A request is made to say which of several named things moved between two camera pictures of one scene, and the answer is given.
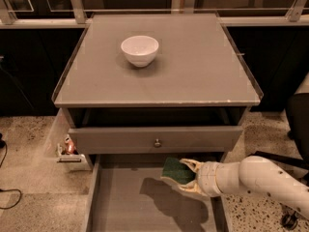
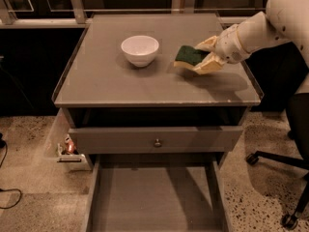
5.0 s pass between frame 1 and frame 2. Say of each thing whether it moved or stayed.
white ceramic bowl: stayed
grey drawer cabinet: stayed
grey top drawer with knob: stayed
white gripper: moved
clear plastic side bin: stayed
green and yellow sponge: moved
